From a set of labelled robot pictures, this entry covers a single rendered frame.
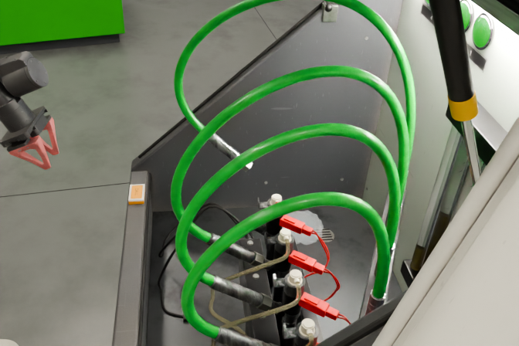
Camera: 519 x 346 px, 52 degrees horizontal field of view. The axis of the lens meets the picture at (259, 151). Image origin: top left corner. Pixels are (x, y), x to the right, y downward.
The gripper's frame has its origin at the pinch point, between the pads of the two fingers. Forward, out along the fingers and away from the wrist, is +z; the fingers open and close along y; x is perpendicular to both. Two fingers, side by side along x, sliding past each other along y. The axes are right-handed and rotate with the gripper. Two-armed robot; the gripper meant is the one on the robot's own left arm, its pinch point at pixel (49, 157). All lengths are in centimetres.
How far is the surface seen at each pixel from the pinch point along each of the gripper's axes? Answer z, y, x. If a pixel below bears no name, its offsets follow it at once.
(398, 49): -6, -20, -71
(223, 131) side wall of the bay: 11.2, 6.3, -33.8
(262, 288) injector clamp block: 20, -30, -39
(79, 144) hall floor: 68, 148, 92
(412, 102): 2, -20, -71
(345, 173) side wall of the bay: 35, 11, -54
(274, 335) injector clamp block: 21, -39, -41
